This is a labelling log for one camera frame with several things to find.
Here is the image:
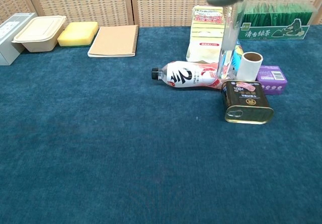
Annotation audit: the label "clear test tube white cap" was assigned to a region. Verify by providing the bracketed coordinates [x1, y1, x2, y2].
[216, 1, 249, 80]

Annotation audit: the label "yellow snack bag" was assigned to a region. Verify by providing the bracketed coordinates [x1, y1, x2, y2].
[185, 5, 231, 63]

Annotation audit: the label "blue cling film box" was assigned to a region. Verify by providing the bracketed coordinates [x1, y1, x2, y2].
[231, 39, 245, 71]

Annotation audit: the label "clear box green tea bags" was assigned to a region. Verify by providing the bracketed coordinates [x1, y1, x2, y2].
[236, 0, 318, 41]

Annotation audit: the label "white paper roll cardboard core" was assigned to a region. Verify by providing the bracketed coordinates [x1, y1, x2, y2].
[236, 52, 264, 82]

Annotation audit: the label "plastic bottle white red label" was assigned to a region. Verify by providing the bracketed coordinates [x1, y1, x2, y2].
[151, 60, 237, 90]

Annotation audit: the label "purple cardboard box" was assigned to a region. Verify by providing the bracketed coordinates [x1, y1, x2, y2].
[255, 65, 288, 96]

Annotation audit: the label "black gold luncheon meat can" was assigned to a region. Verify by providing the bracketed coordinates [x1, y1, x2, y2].
[220, 80, 275, 125]

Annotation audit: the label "kraft spiral notebook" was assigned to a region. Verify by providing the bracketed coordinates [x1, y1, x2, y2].
[87, 24, 140, 58]

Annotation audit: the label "woven wooden folding screen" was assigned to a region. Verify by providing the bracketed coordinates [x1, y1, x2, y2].
[0, 0, 322, 28]

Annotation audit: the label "yellow sponge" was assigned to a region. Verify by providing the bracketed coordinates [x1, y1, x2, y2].
[57, 27, 95, 48]
[65, 21, 99, 37]

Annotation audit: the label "blue carpet table cover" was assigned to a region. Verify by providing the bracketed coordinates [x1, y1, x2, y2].
[0, 25, 322, 224]

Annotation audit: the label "beige lidded food container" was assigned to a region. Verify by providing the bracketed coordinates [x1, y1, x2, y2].
[11, 15, 67, 53]

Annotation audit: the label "grey power strip box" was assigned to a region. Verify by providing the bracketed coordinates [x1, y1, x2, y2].
[0, 13, 38, 66]

